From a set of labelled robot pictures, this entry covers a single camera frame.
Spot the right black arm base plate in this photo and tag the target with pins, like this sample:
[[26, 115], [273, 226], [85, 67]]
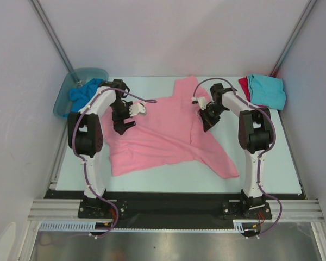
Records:
[[234, 210]]

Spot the crumpled blue t shirt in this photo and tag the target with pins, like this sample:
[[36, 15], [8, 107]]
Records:
[[82, 95]]

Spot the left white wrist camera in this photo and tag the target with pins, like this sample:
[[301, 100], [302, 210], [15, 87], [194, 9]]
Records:
[[137, 109]]

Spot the left aluminium corner post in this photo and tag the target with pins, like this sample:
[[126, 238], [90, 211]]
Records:
[[48, 27]]

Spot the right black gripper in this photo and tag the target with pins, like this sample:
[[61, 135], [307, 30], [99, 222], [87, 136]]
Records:
[[208, 117]]

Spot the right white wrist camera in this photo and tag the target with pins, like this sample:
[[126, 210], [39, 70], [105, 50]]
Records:
[[201, 101]]

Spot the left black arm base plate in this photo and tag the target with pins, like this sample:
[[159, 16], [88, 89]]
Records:
[[97, 209]]

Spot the aluminium front rail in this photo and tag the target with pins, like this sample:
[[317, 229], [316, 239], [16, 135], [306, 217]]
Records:
[[286, 211]]

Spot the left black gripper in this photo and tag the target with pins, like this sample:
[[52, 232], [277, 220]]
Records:
[[118, 122]]

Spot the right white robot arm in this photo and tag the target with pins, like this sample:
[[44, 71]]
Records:
[[256, 136]]

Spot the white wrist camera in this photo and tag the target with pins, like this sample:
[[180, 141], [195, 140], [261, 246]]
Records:
[[137, 109], [201, 101]]

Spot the slotted cable duct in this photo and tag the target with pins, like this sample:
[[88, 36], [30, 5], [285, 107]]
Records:
[[225, 226]]

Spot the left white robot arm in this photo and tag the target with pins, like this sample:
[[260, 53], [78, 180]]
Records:
[[85, 134]]

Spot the folded light blue t shirt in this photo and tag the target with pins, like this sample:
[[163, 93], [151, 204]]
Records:
[[266, 91]]

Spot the translucent blue plastic bin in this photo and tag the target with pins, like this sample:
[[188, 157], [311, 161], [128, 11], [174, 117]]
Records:
[[75, 79]]

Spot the pink t shirt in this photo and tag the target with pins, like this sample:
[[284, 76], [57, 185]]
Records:
[[171, 132]]

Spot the aluminium corner post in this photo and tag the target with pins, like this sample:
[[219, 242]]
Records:
[[299, 26], [48, 27]]

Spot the right aluminium corner post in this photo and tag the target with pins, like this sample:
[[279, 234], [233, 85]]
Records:
[[299, 26]]

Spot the folded red t shirt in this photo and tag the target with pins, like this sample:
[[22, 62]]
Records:
[[244, 87]]

